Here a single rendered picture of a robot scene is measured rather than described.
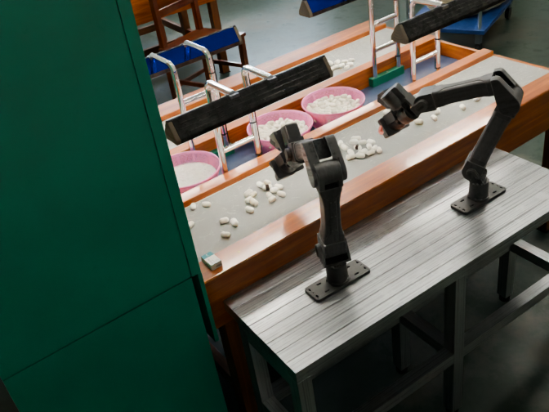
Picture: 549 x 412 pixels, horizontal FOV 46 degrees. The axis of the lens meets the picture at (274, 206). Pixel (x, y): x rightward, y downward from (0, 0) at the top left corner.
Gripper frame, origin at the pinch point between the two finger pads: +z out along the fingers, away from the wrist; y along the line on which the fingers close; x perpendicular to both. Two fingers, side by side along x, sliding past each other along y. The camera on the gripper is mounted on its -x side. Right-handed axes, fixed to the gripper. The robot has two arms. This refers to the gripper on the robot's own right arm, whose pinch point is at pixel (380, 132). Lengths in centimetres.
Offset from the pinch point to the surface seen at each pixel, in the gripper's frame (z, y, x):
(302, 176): 18.3, 25.1, 0.4
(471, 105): 10, -52, 6
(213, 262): -3, 76, 12
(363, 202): -2.3, 21.5, 18.2
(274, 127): 49, 9, -25
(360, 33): 81, -80, -55
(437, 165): -1.0, -13.7, 19.7
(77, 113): -47, 102, -29
